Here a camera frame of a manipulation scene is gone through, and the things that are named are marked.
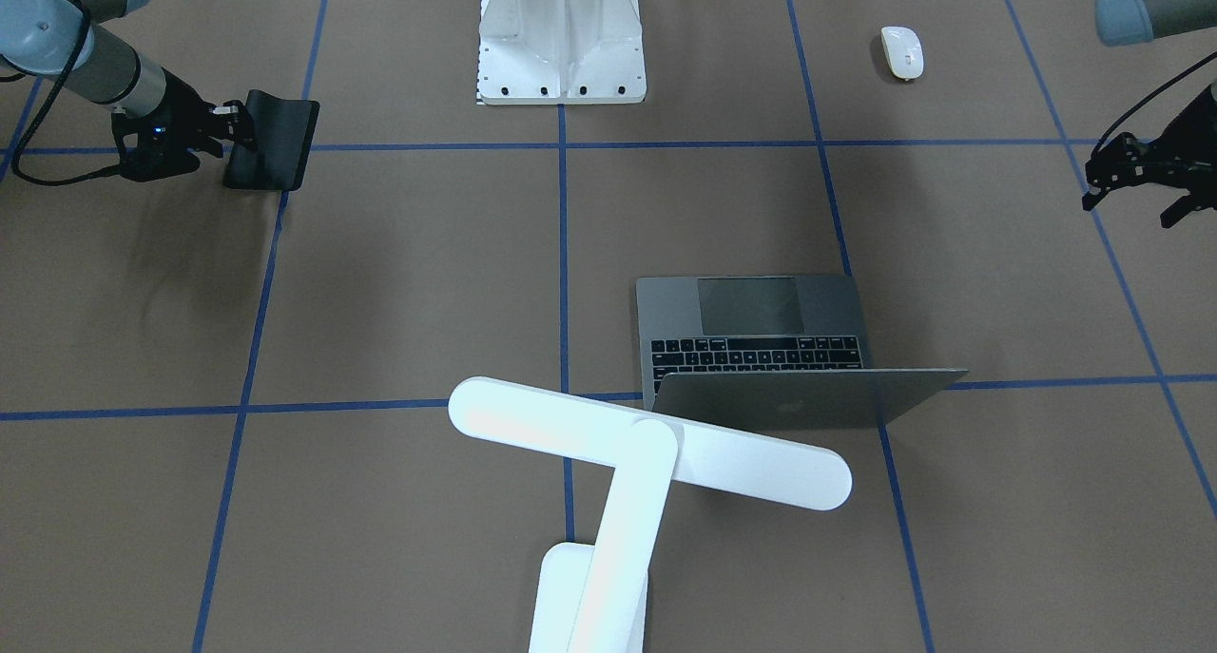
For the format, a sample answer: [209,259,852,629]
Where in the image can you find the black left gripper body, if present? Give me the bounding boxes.
[1082,83,1216,229]

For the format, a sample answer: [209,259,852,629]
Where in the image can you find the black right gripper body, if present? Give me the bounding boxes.
[110,83,229,182]

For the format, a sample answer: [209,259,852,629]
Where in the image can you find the black mouse pad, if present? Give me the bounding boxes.
[221,89,320,191]

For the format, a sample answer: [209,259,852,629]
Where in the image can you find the grey laptop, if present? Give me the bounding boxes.
[634,275,966,432]

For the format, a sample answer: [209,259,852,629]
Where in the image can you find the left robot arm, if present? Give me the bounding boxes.
[1081,0,1216,229]

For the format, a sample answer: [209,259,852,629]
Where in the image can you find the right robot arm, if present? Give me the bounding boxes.
[2,0,274,190]

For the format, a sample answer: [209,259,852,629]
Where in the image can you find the white computer mouse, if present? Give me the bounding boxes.
[879,26,925,81]

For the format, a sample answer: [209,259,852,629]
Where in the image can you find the white desk lamp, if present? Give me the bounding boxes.
[448,376,853,652]

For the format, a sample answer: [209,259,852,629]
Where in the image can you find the blue tape grid lines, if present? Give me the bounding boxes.
[2,0,1215,652]

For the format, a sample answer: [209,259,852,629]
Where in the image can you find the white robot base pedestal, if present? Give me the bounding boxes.
[475,0,647,105]

